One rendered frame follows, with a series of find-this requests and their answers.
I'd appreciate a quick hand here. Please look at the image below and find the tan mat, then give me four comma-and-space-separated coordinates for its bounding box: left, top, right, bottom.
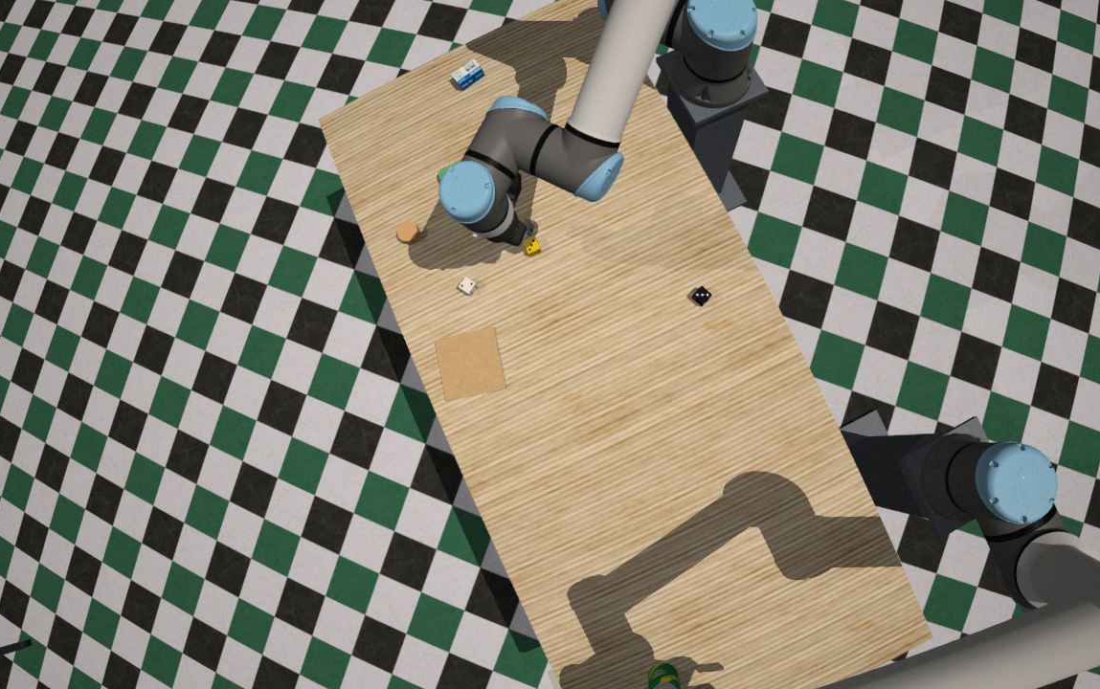
434, 328, 507, 402

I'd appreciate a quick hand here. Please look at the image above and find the wooden table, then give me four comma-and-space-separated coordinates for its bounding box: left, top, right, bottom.
318, 0, 933, 689

